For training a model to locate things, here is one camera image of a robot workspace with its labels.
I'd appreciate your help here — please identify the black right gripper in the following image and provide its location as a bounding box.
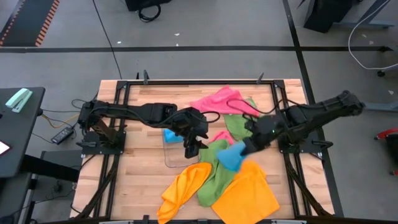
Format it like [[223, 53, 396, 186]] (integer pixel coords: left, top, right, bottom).
[[241, 115, 289, 156]]

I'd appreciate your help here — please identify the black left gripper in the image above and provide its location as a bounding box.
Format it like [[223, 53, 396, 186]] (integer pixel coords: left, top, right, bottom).
[[169, 107, 210, 159]]

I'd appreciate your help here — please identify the blue microfiber towel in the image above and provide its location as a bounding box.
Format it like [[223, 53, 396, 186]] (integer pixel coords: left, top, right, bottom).
[[163, 129, 185, 144], [217, 141, 249, 172]]

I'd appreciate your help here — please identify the clear plastic bin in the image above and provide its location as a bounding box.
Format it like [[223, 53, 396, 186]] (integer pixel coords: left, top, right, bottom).
[[161, 124, 201, 169]]

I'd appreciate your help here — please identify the green microfiber towel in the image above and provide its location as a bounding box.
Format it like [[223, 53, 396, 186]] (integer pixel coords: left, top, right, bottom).
[[223, 98, 259, 141], [197, 139, 240, 208]]

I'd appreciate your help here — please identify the pink microfiber towel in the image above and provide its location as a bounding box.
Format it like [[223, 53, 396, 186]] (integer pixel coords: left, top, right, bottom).
[[190, 85, 261, 118], [210, 130, 234, 146]]

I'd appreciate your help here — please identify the orange microfiber towel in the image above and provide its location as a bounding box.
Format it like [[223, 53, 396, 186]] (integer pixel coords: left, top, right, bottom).
[[211, 160, 280, 224], [157, 161, 212, 224]]

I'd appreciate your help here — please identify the black power adapter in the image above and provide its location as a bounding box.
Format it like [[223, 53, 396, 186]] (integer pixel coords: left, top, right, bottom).
[[50, 126, 75, 146]]

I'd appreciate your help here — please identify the red and black chair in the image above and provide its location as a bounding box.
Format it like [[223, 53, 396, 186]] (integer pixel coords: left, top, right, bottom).
[[374, 126, 398, 177]]

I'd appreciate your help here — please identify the grey table foot bar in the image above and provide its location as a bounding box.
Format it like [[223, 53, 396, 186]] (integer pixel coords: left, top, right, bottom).
[[364, 101, 398, 113]]

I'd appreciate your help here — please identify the black desk base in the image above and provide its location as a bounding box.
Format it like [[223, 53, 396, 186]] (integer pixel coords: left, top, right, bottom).
[[303, 0, 361, 34]]

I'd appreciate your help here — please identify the black equipment box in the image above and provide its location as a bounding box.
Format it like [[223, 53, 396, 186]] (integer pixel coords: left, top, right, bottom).
[[125, 0, 172, 12]]

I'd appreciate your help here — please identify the black desk underframe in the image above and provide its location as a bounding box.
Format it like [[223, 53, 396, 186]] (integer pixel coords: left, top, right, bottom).
[[0, 151, 82, 224]]

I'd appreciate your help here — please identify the grey desk leg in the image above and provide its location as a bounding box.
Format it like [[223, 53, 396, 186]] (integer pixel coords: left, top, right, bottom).
[[338, 0, 396, 31]]

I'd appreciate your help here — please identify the black side desk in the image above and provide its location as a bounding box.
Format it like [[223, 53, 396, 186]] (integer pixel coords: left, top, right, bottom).
[[0, 86, 46, 179]]

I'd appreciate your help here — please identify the mint green stapler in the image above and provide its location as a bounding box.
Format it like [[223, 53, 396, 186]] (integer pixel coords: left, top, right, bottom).
[[5, 88, 34, 113]]

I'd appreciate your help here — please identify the black mat with orange stripes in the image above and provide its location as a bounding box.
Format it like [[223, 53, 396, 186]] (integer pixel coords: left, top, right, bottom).
[[0, 0, 60, 47]]

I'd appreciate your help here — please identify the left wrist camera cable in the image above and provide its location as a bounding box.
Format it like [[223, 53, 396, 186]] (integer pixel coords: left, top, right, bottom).
[[198, 111, 221, 124]]

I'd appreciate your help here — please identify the black metal table frame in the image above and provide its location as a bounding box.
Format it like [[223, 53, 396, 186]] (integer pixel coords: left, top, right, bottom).
[[70, 70, 336, 224]]

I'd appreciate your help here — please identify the coiled black cable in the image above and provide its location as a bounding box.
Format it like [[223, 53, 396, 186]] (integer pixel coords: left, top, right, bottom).
[[137, 2, 162, 24]]

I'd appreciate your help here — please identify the yellow cable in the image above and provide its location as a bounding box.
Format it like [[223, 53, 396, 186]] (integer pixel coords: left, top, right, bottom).
[[41, 113, 80, 129]]

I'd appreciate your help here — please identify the long black floor cable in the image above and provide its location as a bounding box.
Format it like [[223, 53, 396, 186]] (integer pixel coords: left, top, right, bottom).
[[92, 0, 123, 80]]

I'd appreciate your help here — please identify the white cable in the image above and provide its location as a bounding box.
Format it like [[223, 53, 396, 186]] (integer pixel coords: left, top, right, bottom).
[[347, 0, 398, 72]]

